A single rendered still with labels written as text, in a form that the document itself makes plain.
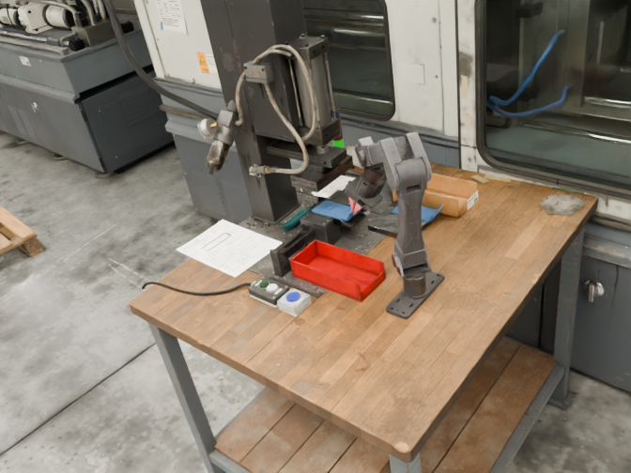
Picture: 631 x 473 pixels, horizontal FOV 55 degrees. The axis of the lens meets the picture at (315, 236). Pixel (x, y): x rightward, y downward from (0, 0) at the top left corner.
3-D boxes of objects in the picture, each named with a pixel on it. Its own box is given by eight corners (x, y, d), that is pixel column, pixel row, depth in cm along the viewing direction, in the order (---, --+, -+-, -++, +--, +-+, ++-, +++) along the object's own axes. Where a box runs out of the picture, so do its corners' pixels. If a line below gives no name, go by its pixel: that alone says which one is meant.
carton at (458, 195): (459, 221, 193) (458, 199, 189) (392, 204, 208) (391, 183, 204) (478, 201, 201) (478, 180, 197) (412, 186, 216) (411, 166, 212)
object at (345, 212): (350, 221, 184) (349, 213, 182) (312, 210, 193) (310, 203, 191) (364, 211, 188) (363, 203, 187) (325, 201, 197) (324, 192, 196)
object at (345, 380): (430, 654, 173) (408, 452, 124) (202, 484, 232) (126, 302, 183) (576, 393, 240) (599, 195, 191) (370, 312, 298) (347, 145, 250)
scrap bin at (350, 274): (361, 302, 166) (359, 285, 163) (292, 276, 181) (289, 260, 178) (386, 278, 173) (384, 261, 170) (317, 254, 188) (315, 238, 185)
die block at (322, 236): (328, 249, 190) (325, 229, 186) (303, 240, 196) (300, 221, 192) (365, 218, 202) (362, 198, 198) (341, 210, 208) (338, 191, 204)
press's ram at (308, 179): (321, 202, 179) (305, 107, 163) (258, 184, 195) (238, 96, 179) (357, 175, 190) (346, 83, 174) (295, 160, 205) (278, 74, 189)
